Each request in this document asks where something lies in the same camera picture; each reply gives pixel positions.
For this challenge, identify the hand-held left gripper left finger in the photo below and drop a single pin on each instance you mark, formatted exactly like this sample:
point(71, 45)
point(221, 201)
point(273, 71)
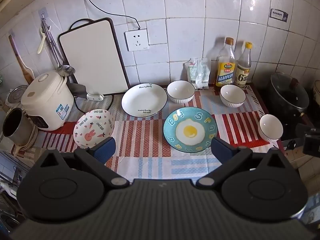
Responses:
point(105, 148)

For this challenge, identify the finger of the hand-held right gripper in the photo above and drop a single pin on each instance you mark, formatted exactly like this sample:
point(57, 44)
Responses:
point(304, 129)

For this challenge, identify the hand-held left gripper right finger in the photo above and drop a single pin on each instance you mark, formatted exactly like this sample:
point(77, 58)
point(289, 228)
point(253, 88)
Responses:
point(221, 148)

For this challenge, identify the pink bunny print plate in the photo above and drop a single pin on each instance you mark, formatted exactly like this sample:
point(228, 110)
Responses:
point(92, 127)

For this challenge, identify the white ribbed bowl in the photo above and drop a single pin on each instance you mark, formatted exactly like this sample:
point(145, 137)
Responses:
point(180, 91)
point(270, 127)
point(232, 96)

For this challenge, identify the blue fried egg plate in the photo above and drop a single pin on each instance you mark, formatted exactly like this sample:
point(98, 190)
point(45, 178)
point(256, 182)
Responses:
point(190, 130)

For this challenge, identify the white plate with black rim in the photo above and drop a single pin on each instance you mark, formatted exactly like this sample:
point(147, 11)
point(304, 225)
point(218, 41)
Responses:
point(144, 100)

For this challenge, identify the black gas stove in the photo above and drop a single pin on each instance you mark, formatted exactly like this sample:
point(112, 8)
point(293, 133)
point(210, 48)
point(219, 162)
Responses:
point(290, 126)

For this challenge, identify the striped tablecloth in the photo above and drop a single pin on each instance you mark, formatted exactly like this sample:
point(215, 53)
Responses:
point(140, 135)

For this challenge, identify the black pot with glass lid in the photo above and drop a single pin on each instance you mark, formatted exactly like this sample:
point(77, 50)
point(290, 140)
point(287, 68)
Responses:
point(287, 95)

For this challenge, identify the cream enamel pot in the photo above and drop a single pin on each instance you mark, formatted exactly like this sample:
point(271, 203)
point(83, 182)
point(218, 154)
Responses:
point(317, 90)

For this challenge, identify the clear plastic seasoning bag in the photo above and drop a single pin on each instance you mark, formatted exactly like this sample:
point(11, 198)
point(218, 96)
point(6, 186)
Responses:
point(203, 75)

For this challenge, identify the yellow label cooking wine bottle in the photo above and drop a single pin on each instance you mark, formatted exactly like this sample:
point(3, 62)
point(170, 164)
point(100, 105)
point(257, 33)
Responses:
point(225, 72)

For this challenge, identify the cream rice cooker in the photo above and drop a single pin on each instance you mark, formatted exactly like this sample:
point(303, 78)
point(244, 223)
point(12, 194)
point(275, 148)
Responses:
point(47, 97)

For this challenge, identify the clear vinegar bottle yellow cap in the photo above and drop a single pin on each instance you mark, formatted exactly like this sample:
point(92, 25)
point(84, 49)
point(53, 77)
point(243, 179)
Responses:
point(243, 72)

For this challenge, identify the red label salt bag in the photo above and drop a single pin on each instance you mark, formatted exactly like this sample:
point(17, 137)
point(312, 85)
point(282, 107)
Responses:
point(192, 71)

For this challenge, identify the metal cup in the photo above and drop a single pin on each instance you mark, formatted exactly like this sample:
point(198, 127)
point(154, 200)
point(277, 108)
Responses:
point(20, 132)

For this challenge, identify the metal ladle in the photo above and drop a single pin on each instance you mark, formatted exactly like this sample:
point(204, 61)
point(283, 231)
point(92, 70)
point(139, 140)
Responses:
point(67, 70)

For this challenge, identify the white cutting board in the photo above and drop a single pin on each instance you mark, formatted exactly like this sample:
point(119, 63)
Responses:
point(92, 60)

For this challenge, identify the steel pot lid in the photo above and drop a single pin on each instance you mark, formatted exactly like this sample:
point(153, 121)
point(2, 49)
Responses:
point(16, 96)

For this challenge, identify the wooden spatula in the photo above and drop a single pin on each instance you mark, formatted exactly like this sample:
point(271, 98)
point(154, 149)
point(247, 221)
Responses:
point(26, 72)

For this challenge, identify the white plastic spoon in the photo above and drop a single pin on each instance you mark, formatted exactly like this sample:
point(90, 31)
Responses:
point(41, 45)

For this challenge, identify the white wall socket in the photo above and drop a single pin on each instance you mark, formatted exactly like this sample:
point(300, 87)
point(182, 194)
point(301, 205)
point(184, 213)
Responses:
point(137, 39)

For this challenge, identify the wall sticker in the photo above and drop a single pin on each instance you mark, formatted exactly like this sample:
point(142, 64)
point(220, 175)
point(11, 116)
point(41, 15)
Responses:
point(279, 15)

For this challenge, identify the clear adhesive wall hook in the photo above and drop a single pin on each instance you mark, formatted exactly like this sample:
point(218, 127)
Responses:
point(43, 12)

